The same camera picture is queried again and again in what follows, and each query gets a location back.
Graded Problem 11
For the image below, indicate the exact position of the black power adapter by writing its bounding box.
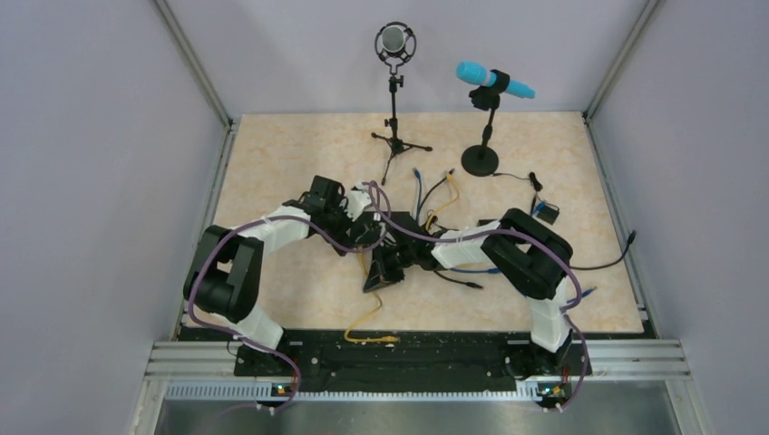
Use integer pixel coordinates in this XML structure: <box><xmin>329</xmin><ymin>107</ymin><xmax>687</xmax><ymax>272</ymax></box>
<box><xmin>534</xmin><ymin>203</ymin><xmax>560</xmax><ymax>225</ymax></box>

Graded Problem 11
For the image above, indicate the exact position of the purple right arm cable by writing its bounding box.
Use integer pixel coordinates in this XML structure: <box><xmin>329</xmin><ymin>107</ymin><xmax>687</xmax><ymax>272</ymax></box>
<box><xmin>360</xmin><ymin>179</ymin><xmax>590</xmax><ymax>412</ymax></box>

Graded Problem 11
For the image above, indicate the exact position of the silver condenser microphone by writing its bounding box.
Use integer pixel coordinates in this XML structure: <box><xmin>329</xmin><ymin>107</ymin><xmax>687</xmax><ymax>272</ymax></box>
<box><xmin>375</xmin><ymin>22</ymin><xmax>416</xmax><ymax>63</ymax></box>

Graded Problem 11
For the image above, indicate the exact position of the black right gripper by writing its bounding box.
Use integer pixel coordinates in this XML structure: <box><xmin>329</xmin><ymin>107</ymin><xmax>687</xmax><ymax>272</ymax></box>
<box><xmin>365</xmin><ymin>241</ymin><xmax>417</xmax><ymax>293</ymax></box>

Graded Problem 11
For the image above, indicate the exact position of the black adapter power cable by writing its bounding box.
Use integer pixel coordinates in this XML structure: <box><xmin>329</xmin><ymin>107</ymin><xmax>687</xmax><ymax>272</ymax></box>
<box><xmin>492</xmin><ymin>172</ymin><xmax>639</xmax><ymax>273</ymax></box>

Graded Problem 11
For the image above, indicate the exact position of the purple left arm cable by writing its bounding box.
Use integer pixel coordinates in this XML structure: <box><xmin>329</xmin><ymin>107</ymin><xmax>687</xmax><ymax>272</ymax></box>
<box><xmin>186</xmin><ymin>179</ymin><xmax>392</xmax><ymax>415</ymax></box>

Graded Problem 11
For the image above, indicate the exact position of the black tripod microphone stand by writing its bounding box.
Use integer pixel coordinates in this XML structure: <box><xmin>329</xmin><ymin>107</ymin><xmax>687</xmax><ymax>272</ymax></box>
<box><xmin>371</xmin><ymin>63</ymin><xmax>433</xmax><ymax>185</ymax></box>

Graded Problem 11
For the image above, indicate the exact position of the blue microphone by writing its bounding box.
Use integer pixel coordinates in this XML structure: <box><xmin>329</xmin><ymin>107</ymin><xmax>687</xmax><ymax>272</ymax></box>
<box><xmin>455</xmin><ymin>61</ymin><xmax>536</xmax><ymax>177</ymax></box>

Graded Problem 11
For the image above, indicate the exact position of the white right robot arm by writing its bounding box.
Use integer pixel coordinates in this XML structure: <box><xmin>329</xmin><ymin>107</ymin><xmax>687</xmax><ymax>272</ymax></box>
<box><xmin>355</xmin><ymin>208</ymin><xmax>573</xmax><ymax>373</ymax></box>

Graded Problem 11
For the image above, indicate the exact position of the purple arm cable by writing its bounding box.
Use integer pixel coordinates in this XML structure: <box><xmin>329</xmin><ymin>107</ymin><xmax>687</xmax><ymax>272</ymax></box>
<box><xmin>186</xmin><ymin>179</ymin><xmax>392</xmax><ymax>415</ymax></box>
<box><xmin>360</xmin><ymin>179</ymin><xmax>590</xmax><ymax>412</ymax></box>

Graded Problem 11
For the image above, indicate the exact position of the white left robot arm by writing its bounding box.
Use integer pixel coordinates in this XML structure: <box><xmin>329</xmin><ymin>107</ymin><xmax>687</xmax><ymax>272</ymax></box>
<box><xmin>183</xmin><ymin>176</ymin><xmax>373</xmax><ymax>375</ymax></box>

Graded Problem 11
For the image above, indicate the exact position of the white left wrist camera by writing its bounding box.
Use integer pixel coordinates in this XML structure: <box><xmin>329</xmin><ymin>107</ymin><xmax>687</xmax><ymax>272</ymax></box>
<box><xmin>344</xmin><ymin>183</ymin><xmax>372</xmax><ymax>222</ymax></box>

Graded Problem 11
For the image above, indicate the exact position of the black network switch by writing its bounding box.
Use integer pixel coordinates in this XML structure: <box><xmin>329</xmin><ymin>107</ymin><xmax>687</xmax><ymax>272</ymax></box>
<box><xmin>349</xmin><ymin>211</ymin><xmax>426</xmax><ymax>246</ymax></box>

